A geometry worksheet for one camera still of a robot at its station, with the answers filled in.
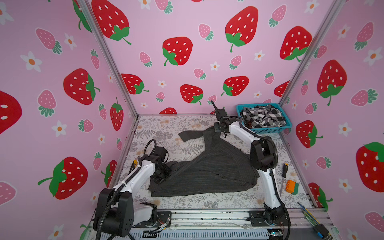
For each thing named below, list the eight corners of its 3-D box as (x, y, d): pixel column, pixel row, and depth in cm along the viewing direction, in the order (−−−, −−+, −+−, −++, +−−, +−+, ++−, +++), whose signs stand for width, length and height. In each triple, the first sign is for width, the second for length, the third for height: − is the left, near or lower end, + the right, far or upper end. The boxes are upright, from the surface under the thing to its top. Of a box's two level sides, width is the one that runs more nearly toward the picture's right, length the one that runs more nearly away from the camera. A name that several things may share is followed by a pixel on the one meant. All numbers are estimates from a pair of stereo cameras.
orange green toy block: (284, 190, 85) (287, 188, 83) (286, 180, 89) (288, 178, 86) (294, 195, 84) (297, 193, 81) (296, 185, 87) (299, 183, 85)
